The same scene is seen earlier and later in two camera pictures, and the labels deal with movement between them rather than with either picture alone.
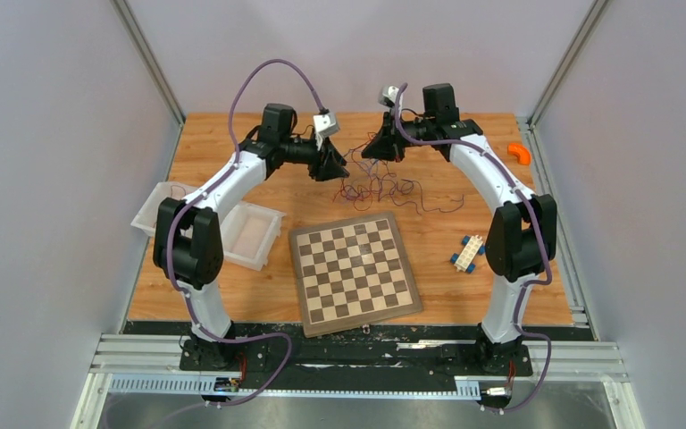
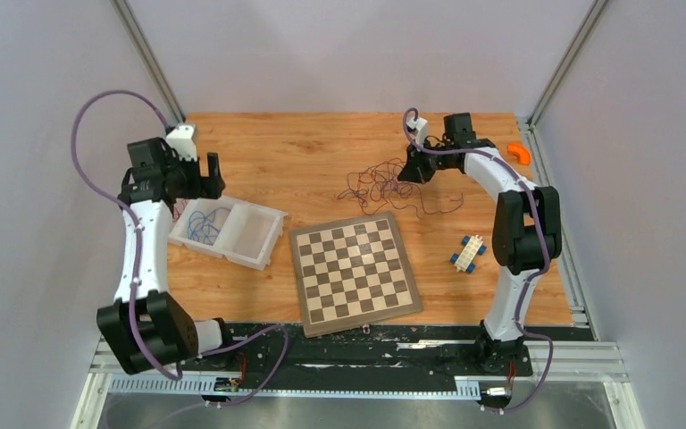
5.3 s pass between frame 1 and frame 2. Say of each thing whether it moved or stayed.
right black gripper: moved
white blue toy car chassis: stayed
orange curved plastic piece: stayed
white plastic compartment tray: stayed
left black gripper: moved
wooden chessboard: stayed
